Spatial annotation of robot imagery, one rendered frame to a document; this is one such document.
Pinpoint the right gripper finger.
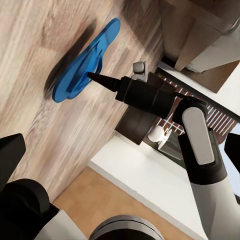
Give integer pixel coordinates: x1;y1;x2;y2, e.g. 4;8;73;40
87;72;123;93

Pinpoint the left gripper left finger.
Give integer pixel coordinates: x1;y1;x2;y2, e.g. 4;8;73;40
0;133;26;193

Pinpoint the sandal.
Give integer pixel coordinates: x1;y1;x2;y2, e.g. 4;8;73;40
65;57;100;100
52;17;121;103

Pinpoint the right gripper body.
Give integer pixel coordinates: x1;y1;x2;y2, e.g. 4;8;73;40
115;76;160;113

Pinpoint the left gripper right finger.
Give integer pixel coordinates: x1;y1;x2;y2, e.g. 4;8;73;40
224;133;240;173

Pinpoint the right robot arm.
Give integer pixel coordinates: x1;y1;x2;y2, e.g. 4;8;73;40
87;61;240;240

